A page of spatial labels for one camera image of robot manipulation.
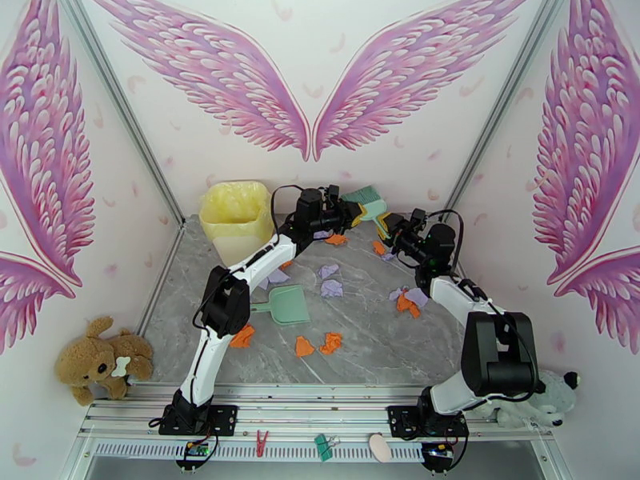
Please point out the red clothespin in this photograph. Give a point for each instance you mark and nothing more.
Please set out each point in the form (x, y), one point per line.
(261, 441)

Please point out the aluminium rail frame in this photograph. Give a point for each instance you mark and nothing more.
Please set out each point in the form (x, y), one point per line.
(310, 403)

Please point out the cream plastic trash bin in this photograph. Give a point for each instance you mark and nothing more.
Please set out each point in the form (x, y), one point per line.
(240, 251)

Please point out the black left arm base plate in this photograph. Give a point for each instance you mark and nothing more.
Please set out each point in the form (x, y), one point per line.
(222, 418)

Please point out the grey white plush dog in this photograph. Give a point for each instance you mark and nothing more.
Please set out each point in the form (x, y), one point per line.
(555, 398)

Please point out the brown plush dog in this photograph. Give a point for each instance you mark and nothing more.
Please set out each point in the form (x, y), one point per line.
(95, 361)

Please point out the small circuit board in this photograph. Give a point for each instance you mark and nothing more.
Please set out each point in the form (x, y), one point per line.
(437, 451)
(196, 449)

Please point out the green plastic dustpan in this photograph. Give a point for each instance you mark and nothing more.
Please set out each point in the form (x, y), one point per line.
(290, 306)

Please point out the aluminium corner post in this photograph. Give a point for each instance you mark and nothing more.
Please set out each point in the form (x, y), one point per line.
(120, 103)
(505, 98)

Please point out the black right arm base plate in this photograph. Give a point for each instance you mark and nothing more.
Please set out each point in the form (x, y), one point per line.
(402, 421)

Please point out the green hand brush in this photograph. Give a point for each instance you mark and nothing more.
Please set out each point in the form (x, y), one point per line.
(372, 206)

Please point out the green binder clip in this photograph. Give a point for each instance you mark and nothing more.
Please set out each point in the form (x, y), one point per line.
(324, 446)

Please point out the orange paper scrap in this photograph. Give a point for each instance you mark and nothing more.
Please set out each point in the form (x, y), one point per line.
(378, 247)
(286, 265)
(406, 306)
(242, 337)
(336, 239)
(331, 342)
(304, 347)

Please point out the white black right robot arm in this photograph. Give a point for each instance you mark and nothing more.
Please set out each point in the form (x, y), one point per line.
(500, 353)

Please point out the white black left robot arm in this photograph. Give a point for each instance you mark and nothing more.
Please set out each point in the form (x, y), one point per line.
(270, 256)

